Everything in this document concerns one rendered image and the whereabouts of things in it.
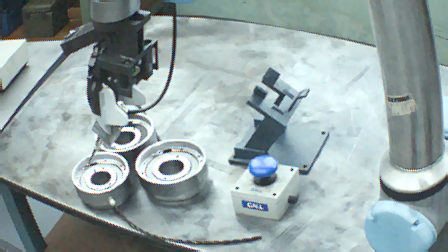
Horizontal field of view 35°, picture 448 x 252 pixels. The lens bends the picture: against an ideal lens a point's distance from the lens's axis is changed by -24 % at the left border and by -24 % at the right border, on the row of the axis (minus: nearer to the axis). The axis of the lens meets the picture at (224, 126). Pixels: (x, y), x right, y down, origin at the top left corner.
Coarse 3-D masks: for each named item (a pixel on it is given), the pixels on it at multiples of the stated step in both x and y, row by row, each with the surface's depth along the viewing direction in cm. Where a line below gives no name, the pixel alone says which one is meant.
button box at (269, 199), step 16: (272, 176) 123; (288, 176) 123; (240, 192) 122; (256, 192) 121; (272, 192) 121; (288, 192) 123; (240, 208) 124; (256, 208) 122; (272, 208) 121; (288, 208) 124
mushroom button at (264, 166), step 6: (258, 156) 123; (264, 156) 123; (270, 156) 123; (252, 162) 122; (258, 162) 122; (264, 162) 122; (270, 162) 121; (276, 162) 122; (252, 168) 121; (258, 168) 121; (264, 168) 121; (270, 168) 121; (276, 168) 121; (252, 174) 121; (258, 174) 121; (264, 174) 120; (270, 174) 121
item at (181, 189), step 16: (160, 144) 135; (176, 144) 135; (192, 144) 134; (144, 160) 134; (160, 160) 133; (176, 160) 133; (144, 176) 130; (160, 176) 130; (176, 176) 129; (192, 176) 127; (160, 192) 128; (176, 192) 127; (192, 192) 129
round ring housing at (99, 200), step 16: (80, 160) 134; (96, 160) 135; (112, 160) 135; (80, 176) 133; (96, 176) 133; (112, 176) 131; (128, 176) 130; (80, 192) 128; (96, 192) 126; (112, 192) 127; (128, 192) 130; (96, 208) 129
